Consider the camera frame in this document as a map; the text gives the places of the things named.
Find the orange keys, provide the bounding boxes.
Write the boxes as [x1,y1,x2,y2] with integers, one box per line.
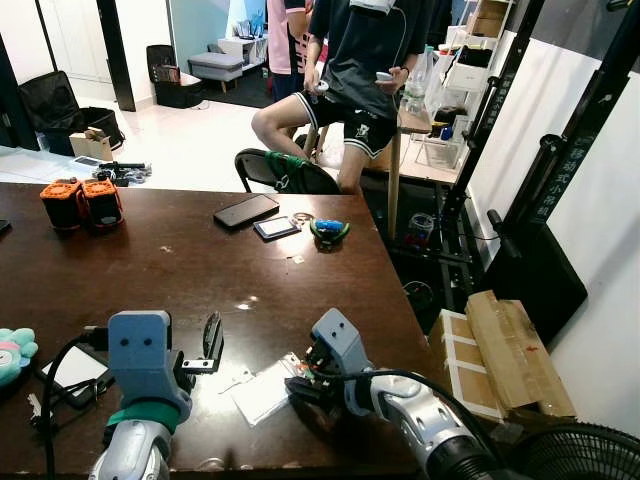
[292,350,326,383]

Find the clear plastic badge holder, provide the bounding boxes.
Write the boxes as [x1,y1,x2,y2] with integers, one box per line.
[230,358,303,426]

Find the dark brown wooden table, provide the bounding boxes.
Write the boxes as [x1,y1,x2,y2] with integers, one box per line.
[0,182,446,476]

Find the white card key bunch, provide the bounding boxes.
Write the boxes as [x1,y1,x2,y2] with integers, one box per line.
[28,345,116,426]

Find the small grey access card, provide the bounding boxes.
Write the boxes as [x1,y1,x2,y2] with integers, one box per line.
[252,216,301,241]

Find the cardboard box with white tape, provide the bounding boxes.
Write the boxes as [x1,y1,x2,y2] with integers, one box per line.
[428,308,506,426]

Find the black chair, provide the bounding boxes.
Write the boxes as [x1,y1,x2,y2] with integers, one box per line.
[234,148,341,196]

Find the orange and black battery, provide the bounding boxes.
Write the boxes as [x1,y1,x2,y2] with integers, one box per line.
[80,178,126,231]
[40,180,86,233]

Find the plain flat cardboard box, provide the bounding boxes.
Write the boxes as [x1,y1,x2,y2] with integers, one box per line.
[465,290,579,421]

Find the black floor fan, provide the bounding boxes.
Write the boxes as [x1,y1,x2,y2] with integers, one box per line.
[505,420,640,480]

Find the light wooden side table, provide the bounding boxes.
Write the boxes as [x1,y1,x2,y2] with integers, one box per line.
[388,108,471,241]

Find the small brown cardboard box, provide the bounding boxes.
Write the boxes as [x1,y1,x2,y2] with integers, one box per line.
[68,127,116,161]

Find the black stand with base panel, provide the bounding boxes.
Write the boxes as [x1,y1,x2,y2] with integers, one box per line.
[480,0,640,346]

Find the black storage bin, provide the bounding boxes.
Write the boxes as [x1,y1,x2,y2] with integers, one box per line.
[146,44,206,109]

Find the clear plastic storage crate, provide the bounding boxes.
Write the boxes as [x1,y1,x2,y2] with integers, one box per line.
[415,132,471,169]

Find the grey ottoman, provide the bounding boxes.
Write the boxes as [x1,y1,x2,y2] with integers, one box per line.
[187,52,246,93]

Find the open black suitcase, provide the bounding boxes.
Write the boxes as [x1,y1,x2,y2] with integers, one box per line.
[18,70,126,156]

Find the clear plastic bottle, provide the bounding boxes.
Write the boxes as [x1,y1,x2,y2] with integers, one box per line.
[405,45,436,116]

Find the standing person pink shirt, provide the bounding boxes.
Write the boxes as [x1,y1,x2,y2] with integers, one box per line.
[265,0,321,101]

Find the seated person in black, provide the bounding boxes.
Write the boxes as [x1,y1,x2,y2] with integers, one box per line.
[250,0,441,196]

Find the slim black metal stand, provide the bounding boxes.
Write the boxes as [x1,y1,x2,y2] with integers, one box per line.
[440,0,549,291]

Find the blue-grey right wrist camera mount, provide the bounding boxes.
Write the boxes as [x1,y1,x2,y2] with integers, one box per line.
[310,308,376,386]

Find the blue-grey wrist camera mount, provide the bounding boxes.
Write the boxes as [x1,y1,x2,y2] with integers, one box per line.
[107,310,193,411]
[310,308,376,386]

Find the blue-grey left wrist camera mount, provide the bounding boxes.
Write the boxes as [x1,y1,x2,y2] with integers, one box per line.
[107,310,193,411]

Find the cyan plush keychain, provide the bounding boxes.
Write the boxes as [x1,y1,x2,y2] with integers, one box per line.
[0,327,39,389]

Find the black tool with cables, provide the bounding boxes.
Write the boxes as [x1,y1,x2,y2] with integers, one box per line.
[100,160,153,187]

